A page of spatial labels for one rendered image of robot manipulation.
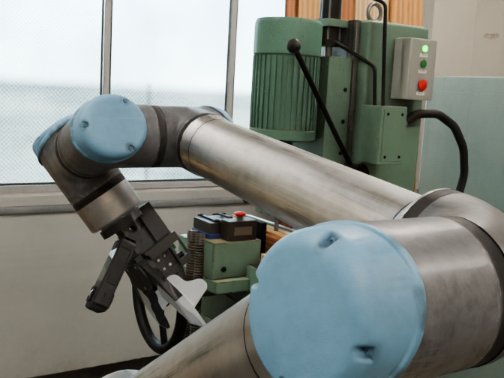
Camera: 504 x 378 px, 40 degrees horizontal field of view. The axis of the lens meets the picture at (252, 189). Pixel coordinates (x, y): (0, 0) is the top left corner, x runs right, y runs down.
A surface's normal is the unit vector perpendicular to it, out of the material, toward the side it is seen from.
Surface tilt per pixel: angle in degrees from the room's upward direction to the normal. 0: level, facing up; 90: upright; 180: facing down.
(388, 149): 90
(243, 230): 90
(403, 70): 90
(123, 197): 65
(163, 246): 71
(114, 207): 77
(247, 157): 59
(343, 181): 32
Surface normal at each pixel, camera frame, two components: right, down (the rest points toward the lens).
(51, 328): 0.55, 0.15
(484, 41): -0.83, 0.03
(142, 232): 0.47, -0.19
